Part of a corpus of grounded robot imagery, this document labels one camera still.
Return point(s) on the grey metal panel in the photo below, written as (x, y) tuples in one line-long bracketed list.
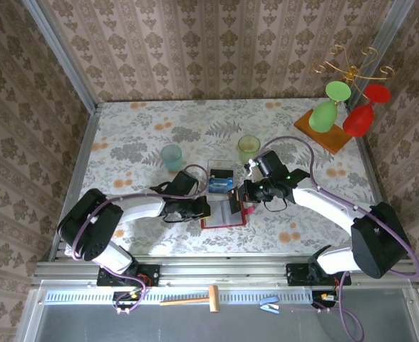
[(159, 327)]

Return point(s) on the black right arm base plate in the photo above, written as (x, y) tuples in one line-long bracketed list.
[(296, 274)]

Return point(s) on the blue VIP card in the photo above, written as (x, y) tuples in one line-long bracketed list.
[(220, 185)]

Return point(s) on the orange wooden rack base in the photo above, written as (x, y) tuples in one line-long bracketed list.
[(334, 140)]

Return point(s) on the red plastic wine glass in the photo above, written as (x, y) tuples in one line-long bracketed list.
[(359, 121)]

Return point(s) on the blue stapler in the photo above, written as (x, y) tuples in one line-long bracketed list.
[(268, 306)]

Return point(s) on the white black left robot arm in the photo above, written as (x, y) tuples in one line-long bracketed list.
[(142, 208)]

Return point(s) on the wooden mallet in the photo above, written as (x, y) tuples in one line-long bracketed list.
[(213, 299)]

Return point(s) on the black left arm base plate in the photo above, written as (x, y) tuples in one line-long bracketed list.
[(149, 274)]

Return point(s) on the clear box with blue item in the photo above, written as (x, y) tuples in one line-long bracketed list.
[(220, 163)]

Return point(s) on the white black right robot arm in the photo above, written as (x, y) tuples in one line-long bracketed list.
[(323, 203)]

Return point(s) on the green frosted cup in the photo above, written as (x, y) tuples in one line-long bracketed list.
[(248, 147)]

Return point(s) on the aluminium frame profile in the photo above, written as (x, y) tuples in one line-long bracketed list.
[(377, 181), (387, 35), (223, 270), (82, 160), (64, 57)]

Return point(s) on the teal frosted cup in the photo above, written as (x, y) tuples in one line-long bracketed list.
[(172, 158)]

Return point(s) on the red leather card holder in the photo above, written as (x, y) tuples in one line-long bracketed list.
[(218, 217)]

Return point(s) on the green plastic wine glass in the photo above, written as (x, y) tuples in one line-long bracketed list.
[(323, 115)]

